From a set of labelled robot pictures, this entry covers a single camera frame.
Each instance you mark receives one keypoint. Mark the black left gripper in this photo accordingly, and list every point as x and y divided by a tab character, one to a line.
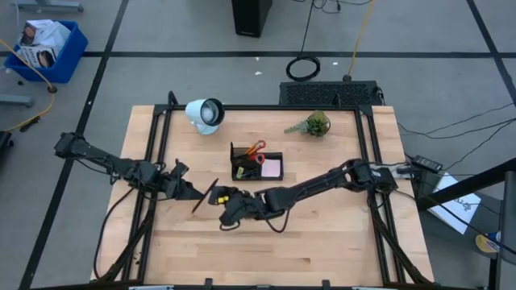
175	187

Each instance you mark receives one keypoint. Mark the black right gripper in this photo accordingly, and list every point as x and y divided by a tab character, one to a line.
242	205

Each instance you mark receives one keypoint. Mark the black pen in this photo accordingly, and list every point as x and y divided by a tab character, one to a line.
196	206

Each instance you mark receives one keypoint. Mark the yellow-green sticky note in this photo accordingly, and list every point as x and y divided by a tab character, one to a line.
240	172

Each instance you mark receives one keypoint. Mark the orange pencil with pink eraser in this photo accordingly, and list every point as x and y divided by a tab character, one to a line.
246	152
250	148

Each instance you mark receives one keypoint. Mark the red scissors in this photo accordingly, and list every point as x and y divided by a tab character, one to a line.
255	156

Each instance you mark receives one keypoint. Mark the pink sticky note pad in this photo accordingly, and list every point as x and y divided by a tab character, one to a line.
271	168

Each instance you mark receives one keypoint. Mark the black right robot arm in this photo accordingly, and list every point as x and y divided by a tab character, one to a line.
314	183

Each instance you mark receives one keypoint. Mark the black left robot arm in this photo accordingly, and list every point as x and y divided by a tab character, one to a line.
121	165

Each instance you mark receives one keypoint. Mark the black mesh desk organizer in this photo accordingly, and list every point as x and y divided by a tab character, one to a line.
272	154

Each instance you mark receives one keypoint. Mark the potted succulent plant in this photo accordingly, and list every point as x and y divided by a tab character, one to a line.
318	125

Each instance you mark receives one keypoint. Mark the black grille computer case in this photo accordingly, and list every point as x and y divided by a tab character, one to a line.
326	93

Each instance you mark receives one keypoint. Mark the blue plastic bin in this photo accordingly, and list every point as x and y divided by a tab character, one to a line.
64	64

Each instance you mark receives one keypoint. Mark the grey table foot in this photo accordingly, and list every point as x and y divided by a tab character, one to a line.
48	6
16	100

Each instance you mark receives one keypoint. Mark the white carton box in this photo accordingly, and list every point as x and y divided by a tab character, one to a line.
52	36
36	56

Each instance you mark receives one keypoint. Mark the black power adapter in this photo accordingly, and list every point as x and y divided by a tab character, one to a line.
426	163

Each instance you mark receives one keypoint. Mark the white paper sheet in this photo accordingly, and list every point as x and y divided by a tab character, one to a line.
459	209

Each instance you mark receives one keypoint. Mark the black metal beam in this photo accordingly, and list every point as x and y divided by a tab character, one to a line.
463	187

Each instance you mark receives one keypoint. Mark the yellow and blue round object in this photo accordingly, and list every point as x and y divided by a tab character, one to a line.
485	243

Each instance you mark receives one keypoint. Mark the black aluminium table frame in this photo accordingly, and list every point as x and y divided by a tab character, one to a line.
262	107

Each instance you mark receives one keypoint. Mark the grey metal post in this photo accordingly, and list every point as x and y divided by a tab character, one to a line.
508	225

